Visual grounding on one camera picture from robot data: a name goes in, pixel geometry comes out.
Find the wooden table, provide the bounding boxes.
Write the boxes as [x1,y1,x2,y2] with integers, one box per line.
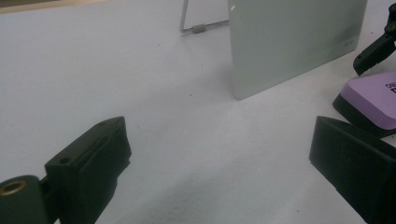
[0,0,108,15]

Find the white table sheet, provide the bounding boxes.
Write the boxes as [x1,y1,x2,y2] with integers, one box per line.
[0,0,396,224]

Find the purple and black eraser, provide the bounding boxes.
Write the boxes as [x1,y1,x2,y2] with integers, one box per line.
[332,70,396,140]

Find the pale glass whiteboard with stand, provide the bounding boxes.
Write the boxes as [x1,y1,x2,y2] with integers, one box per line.
[179,0,369,102]

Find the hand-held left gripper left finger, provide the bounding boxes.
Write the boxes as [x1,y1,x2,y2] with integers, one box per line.
[44,116,133,224]

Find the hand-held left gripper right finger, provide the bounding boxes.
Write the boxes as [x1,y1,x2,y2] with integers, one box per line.
[308,115,396,224]

